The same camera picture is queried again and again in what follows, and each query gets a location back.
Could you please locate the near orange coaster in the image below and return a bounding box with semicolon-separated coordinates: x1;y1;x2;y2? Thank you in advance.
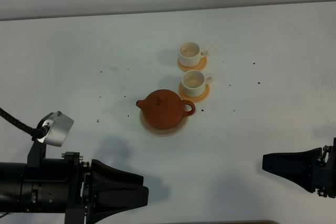
178;83;210;103

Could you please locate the beige teapot saucer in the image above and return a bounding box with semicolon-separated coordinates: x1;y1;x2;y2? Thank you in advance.
139;112;188;137

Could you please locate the orange coaster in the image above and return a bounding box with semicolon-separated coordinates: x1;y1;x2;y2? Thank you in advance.
177;56;207;72
178;83;210;103

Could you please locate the white teacup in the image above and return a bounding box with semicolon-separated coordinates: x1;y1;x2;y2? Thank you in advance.
181;70;214;98
178;42;209;67

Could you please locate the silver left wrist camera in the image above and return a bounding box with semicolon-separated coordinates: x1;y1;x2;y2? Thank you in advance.
36;111;74;147

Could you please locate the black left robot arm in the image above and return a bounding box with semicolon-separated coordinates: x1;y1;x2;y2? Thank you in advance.
1;152;149;223

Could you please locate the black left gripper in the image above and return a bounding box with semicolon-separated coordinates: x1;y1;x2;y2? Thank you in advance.
21;151;149;223

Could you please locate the far orange coaster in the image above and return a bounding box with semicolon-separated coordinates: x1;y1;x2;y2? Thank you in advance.
177;56;207;72

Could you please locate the brown clay teapot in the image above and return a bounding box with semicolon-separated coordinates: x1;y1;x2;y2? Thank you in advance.
136;89;196;130

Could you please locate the far white teacup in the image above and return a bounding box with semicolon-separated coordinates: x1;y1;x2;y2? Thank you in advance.
178;42;209;67

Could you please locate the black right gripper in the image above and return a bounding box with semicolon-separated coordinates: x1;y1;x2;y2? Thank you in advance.
262;138;335;198

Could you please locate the near white teacup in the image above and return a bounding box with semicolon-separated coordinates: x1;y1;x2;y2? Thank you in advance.
181;70;214;98

